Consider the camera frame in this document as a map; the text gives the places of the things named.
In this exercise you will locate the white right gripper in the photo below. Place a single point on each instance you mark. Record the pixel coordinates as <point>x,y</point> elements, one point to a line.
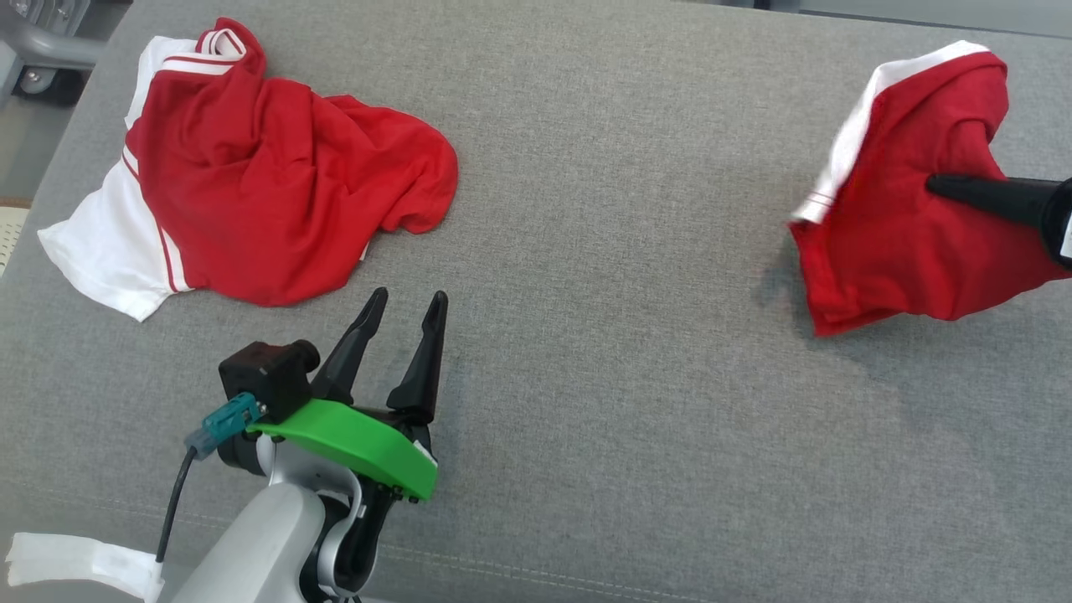
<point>1062,218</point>

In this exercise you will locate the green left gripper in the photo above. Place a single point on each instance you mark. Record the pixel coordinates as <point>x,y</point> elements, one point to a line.
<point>360,440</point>

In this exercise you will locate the red and white shirt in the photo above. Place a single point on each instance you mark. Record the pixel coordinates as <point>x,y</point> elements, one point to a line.
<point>904,251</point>

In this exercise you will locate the red shirt with white sleeves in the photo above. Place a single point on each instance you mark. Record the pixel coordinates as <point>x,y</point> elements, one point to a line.
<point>276,193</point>

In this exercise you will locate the white tape strip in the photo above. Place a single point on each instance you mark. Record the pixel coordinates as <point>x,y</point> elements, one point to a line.
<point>75,559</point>

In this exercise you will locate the cream perforated plastic basket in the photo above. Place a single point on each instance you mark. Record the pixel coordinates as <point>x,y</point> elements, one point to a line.
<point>10,239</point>

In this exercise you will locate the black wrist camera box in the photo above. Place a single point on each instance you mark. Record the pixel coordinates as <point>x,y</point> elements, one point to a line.
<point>268,373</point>

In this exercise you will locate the grey metal wheeled frame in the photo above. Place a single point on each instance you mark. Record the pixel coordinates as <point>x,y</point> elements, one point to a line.
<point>59,52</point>

